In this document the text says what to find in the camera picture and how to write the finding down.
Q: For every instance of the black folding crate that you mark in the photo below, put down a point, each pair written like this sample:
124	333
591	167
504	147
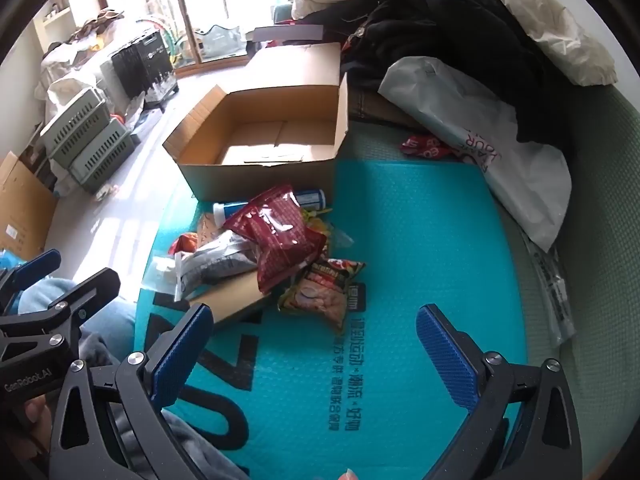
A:
145	60

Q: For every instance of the pale green storage bag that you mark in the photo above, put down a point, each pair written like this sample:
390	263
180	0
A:
225	42

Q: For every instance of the black clothes pile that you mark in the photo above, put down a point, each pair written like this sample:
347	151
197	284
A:
450	25

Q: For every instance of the blue plastic bag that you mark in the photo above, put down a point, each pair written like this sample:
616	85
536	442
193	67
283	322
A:
9	260

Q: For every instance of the green slotted crate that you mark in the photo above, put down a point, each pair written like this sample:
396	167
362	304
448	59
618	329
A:
100	155

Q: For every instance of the grey snack packet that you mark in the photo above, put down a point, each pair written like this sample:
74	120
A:
220	260

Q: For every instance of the pale green sofa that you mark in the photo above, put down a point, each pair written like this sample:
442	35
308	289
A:
600	210

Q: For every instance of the closed brown carton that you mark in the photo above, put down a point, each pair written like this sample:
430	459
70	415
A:
22	210

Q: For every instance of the dark red snack packet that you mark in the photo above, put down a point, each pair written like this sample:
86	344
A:
316	242
272	232

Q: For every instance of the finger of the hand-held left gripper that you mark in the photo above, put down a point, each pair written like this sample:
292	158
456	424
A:
41	262
95	285

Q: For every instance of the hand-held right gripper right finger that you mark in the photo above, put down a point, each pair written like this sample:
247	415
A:
445	360

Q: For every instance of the dark flat box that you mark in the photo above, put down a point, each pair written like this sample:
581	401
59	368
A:
290	35

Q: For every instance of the orange red snack packet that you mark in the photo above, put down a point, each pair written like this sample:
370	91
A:
320	295

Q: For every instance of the stacked grey plastic baskets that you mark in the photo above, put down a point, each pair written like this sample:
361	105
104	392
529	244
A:
75	120

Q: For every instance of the brown cardboard box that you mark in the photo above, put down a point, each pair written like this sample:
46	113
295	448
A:
260	175

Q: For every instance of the clear packet yellow snack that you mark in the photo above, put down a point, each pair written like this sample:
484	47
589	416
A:
342	237

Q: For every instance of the brown card with drawing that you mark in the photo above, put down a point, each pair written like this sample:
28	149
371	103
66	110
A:
210	230

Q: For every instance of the white cloth cover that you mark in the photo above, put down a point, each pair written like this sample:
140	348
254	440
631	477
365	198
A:
65	80

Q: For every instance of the brown cardboard piece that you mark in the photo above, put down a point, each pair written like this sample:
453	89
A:
235	300

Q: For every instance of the small red gold candy packet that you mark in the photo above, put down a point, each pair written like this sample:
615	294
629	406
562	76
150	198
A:
184	244

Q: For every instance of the white shelf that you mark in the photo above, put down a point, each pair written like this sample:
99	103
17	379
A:
57	20

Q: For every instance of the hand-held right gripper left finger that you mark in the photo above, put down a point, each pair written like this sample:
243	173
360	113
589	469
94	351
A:
182	355

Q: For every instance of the white plastic bag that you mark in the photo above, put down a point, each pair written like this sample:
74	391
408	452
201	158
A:
475	110

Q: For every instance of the clear plastic packet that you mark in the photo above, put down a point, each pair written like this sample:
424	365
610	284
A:
160	275

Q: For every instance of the clear plastic sleeve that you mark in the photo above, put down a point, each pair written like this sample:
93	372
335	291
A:
550	290

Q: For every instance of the cream puffer jacket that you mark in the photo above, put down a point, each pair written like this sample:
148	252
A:
565	25

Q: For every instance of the blue white tablet tube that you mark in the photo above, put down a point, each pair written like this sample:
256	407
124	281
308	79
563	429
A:
312	199

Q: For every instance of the small red printed wrapper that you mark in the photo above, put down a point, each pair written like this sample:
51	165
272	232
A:
430	148

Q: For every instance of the person's left hand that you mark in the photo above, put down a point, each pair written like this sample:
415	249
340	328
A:
39	410

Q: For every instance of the teal bubble mailer mat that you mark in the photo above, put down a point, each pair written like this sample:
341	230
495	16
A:
400	240

